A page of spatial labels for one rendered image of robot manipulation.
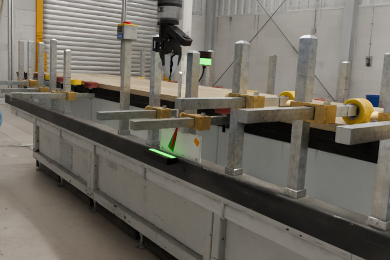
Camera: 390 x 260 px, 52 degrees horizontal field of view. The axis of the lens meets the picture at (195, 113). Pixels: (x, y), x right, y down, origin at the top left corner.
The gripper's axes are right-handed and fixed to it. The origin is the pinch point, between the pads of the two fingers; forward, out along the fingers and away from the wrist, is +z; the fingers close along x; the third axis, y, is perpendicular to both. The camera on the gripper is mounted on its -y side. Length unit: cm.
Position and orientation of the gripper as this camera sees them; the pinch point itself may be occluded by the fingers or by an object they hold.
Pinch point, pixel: (169, 75)
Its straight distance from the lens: 146.9
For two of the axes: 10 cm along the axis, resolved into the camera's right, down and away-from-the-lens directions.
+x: -7.8, 0.3, -6.2
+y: -6.2, -1.3, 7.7
